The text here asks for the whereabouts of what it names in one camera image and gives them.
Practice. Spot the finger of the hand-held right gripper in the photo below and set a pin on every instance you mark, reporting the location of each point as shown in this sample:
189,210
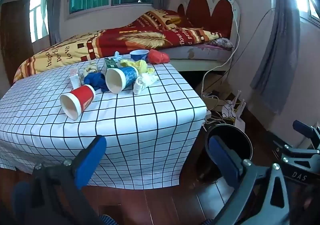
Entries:
302,127
295,151

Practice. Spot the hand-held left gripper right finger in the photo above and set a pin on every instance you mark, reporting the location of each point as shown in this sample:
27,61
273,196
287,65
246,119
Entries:
222,157

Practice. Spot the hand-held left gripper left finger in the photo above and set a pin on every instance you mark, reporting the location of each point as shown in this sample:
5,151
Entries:
91,162

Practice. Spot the black trash bin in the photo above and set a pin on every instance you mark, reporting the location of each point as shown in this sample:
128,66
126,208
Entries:
241,140

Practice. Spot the red paper cup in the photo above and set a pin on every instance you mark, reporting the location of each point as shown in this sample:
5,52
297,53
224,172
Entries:
85,95

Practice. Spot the blue cloth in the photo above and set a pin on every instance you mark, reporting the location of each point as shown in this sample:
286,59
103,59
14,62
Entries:
95,79

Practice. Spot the red and white box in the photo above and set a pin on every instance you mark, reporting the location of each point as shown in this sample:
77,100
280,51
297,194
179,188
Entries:
75,81

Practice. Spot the cream patterned cloth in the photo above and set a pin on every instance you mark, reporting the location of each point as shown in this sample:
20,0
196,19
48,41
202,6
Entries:
90,68

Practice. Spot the blue paper cup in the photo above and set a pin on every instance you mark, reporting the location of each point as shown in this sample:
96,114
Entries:
130,73

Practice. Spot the green carton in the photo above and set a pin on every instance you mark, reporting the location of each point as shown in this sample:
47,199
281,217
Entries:
110,63

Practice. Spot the white blue wrapper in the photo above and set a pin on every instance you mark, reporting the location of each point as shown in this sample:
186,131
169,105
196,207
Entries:
117,56

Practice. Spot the blue paper bowl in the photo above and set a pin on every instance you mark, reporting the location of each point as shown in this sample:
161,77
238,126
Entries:
138,56

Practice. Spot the red cloth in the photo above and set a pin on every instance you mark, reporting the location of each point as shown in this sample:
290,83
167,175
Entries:
157,56

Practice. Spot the white power strip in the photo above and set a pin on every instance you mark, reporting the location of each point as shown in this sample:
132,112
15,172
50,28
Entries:
207,116

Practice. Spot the white router with antennas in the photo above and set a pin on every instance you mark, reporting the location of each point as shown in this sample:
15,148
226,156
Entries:
240,115

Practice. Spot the white network device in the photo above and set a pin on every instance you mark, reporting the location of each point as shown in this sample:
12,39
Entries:
228,109

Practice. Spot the open cardboard box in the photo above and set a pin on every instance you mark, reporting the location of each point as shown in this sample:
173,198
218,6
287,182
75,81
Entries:
220,106

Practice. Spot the blue striped slipper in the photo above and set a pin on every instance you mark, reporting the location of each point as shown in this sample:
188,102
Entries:
208,222
108,221

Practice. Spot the table with white grid cloth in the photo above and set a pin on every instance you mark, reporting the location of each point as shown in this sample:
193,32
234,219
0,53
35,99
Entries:
150,115

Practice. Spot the grey tied curtain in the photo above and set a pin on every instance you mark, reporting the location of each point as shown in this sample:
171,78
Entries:
277,52

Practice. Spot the grey mattress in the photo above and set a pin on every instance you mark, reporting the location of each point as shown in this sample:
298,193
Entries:
200,52

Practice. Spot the floral pillow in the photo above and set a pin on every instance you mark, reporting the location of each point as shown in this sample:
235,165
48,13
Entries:
222,42

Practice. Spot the bed with red patterned blanket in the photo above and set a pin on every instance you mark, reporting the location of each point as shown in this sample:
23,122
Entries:
112,37

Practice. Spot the brown wooden wardrobe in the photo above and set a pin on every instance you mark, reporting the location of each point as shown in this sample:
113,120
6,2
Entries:
15,44

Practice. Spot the red padded headboard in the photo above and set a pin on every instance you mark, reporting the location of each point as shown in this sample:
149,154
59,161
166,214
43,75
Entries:
200,9

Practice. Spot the small bright window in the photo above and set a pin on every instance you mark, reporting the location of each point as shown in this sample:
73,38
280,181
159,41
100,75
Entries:
38,17

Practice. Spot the white bed frame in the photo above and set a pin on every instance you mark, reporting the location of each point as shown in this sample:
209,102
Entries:
200,64

